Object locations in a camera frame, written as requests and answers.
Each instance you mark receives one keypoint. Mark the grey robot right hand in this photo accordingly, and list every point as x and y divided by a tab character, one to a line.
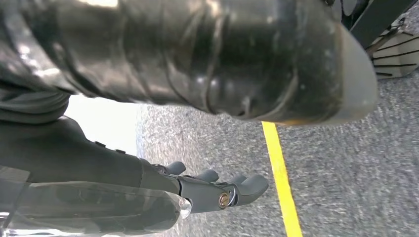
196	49

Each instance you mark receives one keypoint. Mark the yellow floor tape marking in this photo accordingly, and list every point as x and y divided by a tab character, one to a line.
281	180

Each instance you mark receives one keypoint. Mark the dark metal bar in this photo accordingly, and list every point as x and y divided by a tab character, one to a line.
376	19

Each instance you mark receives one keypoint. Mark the white grooved plate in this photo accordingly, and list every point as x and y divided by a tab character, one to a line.
399	55

